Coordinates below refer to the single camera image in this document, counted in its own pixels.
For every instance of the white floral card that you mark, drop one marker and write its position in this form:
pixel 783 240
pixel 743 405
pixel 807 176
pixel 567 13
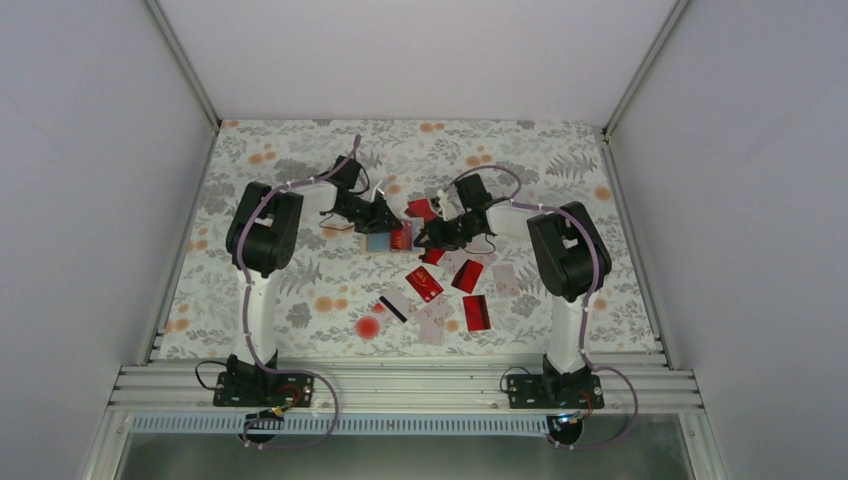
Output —
pixel 505 281
pixel 432 319

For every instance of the red VIP card centre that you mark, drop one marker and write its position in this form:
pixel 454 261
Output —
pixel 424 284

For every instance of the red stripe card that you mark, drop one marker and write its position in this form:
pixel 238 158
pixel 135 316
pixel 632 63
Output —
pixel 476 313
pixel 421 208
pixel 432 256

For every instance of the floral patterned table mat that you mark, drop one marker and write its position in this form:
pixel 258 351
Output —
pixel 331 283

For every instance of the red VIP card small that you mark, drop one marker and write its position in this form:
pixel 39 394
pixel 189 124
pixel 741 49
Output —
pixel 401 239

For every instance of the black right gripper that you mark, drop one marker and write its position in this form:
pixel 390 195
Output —
pixel 438 237

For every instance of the white card red circle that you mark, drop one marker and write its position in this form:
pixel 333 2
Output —
pixel 373 323

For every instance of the grey slotted cable duct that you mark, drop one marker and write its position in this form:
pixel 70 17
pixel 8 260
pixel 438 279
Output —
pixel 347 424

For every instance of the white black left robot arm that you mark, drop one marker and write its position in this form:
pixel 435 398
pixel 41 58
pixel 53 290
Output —
pixel 261 241

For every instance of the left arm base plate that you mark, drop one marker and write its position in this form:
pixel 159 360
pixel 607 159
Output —
pixel 276 391

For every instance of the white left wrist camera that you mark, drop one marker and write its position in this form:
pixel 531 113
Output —
pixel 377 193

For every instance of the white card black stripe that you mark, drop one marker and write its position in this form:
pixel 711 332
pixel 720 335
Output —
pixel 398 304

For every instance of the aluminium rail frame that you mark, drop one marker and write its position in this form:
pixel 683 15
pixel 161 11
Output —
pixel 403 388

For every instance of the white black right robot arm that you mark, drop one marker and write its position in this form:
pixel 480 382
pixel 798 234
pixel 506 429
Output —
pixel 571 259

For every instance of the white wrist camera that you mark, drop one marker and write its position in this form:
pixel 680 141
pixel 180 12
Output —
pixel 443 206
pixel 377 193

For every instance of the white floral card right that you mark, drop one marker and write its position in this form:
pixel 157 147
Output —
pixel 505 281

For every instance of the beige leather card holder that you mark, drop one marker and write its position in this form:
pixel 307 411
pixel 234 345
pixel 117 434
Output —
pixel 378 243

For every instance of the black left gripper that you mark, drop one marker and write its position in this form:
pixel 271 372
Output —
pixel 376 222

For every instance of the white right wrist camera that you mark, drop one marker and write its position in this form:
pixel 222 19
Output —
pixel 443 206

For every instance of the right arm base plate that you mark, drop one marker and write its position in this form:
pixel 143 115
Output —
pixel 534 392

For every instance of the white floral card lower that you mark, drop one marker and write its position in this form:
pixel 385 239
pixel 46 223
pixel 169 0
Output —
pixel 432 319

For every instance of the red VIP card upper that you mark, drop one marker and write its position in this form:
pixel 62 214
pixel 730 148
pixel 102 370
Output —
pixel 467 276

